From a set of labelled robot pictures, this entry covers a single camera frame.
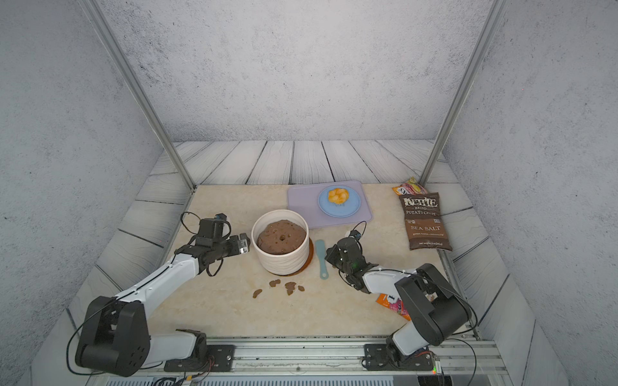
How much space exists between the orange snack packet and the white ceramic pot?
0.54 m

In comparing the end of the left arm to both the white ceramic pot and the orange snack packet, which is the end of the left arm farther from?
the orange snack packet

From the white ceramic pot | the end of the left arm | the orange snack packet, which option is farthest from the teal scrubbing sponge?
the orange snack packet

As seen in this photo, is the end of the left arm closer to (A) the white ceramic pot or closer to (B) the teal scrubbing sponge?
(A) the white ceramic pot

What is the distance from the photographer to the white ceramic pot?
805mm

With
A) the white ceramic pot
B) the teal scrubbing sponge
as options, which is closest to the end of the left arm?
the white ceramic pot

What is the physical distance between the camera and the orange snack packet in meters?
1.17

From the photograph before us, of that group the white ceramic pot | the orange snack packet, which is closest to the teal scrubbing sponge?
the white ceramic pot
